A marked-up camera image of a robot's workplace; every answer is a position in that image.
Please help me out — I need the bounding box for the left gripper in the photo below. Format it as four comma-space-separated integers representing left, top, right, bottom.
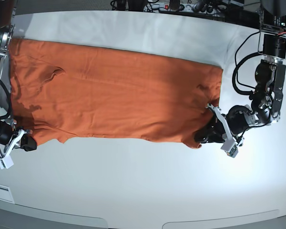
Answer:
194, 104, 245, 144

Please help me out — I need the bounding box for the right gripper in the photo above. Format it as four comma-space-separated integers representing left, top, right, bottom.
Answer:
0, 121, 37, 158

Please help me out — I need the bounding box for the orange T-shirt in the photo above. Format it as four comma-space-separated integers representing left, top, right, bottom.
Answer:
9, 38, 223, 149

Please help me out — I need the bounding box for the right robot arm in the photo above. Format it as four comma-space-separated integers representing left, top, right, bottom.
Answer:
0, 0, 37, 159

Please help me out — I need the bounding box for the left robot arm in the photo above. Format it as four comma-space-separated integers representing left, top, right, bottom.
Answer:
194, 0, 286, 146

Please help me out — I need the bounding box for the white label panel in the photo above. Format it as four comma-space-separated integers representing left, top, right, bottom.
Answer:
0, 185, 15, 204

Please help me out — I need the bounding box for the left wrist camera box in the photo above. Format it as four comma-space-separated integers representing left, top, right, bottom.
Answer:
221, 138, 238, 158

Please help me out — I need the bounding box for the power strip with red switch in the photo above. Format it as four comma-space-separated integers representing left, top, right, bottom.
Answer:
143, 2, 220, 15

